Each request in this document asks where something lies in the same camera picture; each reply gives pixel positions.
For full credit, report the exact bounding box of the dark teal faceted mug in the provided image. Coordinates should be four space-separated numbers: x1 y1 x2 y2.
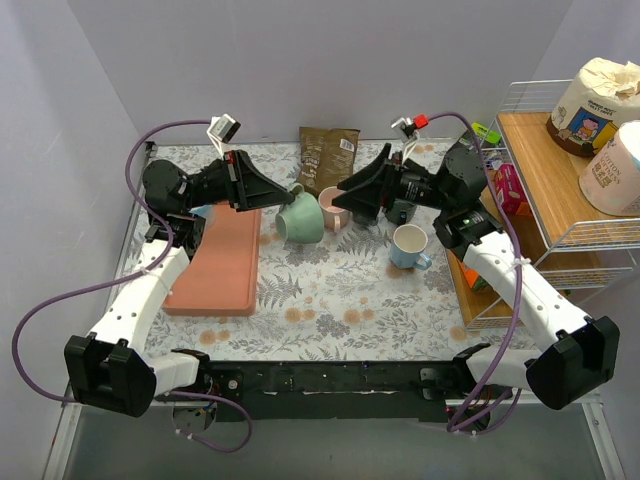
352 211 379 227

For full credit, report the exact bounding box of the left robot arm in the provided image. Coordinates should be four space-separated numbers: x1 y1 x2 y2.
64 150 294 417

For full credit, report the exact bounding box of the brown snack bag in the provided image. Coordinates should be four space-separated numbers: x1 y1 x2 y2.
297 127 360 197

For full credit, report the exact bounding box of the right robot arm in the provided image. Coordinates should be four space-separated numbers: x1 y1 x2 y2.
333 144 620 410

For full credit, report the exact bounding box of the magenta tissue pack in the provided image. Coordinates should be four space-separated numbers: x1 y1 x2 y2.
494 164 533 217

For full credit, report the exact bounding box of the pink toilet paper roll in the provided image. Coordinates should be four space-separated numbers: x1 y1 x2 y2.
578 120 640 217

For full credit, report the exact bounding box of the pink mug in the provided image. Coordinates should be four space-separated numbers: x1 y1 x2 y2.
318 186 350 232

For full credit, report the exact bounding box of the salmon pink tray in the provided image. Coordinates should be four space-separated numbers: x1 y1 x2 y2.
164 204 262 317

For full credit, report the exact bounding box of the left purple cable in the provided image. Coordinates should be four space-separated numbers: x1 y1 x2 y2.
10 118 254 454

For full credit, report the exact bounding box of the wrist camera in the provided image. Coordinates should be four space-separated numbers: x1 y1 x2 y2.
206 114 241 157
391 114 429 160

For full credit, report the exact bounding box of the green mug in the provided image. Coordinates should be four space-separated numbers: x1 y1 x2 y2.
275 183 324 244

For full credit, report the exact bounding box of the cartoon toilet paper roll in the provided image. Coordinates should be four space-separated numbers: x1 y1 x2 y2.
546 57 639 158

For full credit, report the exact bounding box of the black green box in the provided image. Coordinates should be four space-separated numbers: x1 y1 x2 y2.
471 122 502 149

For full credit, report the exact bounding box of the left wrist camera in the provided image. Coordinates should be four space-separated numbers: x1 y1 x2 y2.
206 114 241 157

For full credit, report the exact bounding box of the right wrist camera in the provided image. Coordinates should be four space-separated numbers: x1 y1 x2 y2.
391 114 429 160

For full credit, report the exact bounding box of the white wire shelf rack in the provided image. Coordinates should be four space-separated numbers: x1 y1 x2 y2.
447 79 640 334

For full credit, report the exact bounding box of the black glossy mug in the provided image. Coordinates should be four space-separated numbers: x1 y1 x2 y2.
385 200 417 226

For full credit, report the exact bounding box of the light blue mug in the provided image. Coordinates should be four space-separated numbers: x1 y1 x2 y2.
189 205 215 223
390 224 432 270

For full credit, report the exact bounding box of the orange green sponge pack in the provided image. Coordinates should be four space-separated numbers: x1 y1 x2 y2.
458 261 490 292

